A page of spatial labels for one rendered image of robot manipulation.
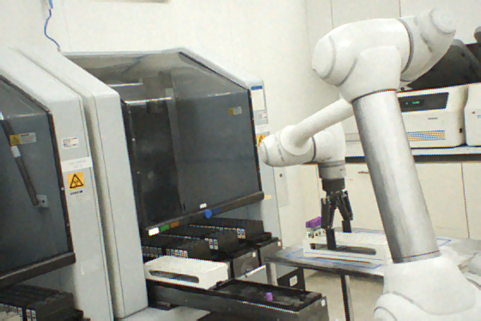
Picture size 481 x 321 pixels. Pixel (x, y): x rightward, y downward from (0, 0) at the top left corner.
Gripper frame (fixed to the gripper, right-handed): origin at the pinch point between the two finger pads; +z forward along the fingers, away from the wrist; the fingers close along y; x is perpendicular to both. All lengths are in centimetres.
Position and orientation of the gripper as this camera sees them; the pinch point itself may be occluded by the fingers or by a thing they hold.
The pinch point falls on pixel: (339, 239)
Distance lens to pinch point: 205.4
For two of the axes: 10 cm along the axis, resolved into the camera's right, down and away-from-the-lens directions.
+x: -7.8, 0.3, 6.3
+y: 6.2, -1.6, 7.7
